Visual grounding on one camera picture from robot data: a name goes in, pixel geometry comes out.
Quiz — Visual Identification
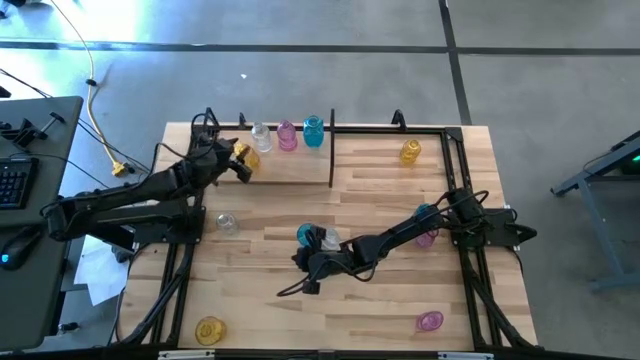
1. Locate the teal embossed glass vase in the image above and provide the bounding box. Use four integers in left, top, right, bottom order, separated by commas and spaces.
296, 223, 316, 249

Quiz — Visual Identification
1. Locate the yellow ribbed glass vase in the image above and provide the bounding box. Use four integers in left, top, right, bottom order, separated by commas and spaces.
233, 141, 261, 171
194, 314, 228, 345

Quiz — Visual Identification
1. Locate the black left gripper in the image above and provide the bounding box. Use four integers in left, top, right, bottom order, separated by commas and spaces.
192, 137, 253, 189

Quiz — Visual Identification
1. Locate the thin black floor cable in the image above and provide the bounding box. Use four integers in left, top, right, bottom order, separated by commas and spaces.
0, 67, 52, 99

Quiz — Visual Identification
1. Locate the teal square glass vase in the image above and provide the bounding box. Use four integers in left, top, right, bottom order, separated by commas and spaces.
302, 114, 325, 149

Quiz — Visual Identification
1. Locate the grey metal cart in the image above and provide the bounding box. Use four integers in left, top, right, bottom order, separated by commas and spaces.
549, 129, 640, 294

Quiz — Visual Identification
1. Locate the pink glass vase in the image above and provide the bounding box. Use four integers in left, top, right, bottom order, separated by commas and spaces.
276, 119, 300, 153
414, 230, 440, 250
416, 310, 445, 333

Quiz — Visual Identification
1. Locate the grey caster wheel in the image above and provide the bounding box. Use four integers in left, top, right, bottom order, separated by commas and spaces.
110, 244, 134, 264

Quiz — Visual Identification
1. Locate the clear ribbed glass vase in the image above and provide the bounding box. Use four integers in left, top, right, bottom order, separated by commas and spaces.
215, 212, 240, 236
322, 227, 344, 252
250, 121, 274, 154

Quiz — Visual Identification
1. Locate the black desk clamp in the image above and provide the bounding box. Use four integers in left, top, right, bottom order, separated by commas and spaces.
0, 111, 66, 149

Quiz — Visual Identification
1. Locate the yellow power cable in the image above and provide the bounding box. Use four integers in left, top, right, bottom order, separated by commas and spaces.
48, 0, 127, 178

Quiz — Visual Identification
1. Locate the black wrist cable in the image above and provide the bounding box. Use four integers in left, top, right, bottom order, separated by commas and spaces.
190, 112, 222, 147
276, 259, 381, 299

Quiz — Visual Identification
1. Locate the dark grey desk top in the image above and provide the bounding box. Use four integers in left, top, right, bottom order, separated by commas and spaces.
0, 95, 85, 229
0, 219, 71, 352

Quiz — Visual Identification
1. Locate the black shelf divider post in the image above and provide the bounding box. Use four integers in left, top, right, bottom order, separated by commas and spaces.
328, 108, 337, 190

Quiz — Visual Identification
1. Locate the yellow glass bottle vase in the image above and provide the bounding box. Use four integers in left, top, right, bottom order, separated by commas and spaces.
399, 138, 422, 167

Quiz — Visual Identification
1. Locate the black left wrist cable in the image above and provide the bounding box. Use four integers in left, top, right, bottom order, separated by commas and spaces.
190, 112, 222, 147

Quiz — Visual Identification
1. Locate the black computer keyboard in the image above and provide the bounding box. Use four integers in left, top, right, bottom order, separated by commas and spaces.
0, 157, 40, 210

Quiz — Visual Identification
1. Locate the black computer mouse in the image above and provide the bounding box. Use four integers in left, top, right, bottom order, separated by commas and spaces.
0, 225, 44, 272

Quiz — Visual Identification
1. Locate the black metal table frame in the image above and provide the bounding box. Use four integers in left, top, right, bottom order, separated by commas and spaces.
115, 106, 540, 360

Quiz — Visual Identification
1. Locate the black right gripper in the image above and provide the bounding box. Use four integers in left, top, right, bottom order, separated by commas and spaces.
292, 225, 354, 295

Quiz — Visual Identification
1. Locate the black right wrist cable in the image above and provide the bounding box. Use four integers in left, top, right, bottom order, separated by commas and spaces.
276, 259, 381, 299

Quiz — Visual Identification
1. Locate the silver edge bracket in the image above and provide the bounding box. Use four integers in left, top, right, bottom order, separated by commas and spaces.
437, 351, 495, 360
157, 349, 216, 360

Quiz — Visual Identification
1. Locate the white paper sheet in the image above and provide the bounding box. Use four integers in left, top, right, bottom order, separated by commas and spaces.
73, 237, 132, 307

